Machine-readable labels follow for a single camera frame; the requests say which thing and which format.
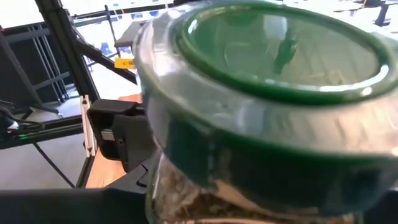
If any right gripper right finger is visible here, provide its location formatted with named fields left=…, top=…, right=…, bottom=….
left=363, top=194, right=398, bottom=224

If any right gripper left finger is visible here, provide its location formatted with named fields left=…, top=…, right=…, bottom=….
left=104, top=150, right=163, bottom=224

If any green-lid oregano jar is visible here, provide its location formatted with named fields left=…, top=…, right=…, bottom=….
left=132, top=0, right=398, bottom=224

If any grey background table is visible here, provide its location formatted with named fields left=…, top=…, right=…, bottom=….
left=104, top=4, right=147, bottom=58

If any black background stand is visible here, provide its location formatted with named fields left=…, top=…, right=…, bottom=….
left=374, top=0, right=393, bottom=27

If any black floor cable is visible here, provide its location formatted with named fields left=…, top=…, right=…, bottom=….
left=32, top=142, right=76, bottom=189

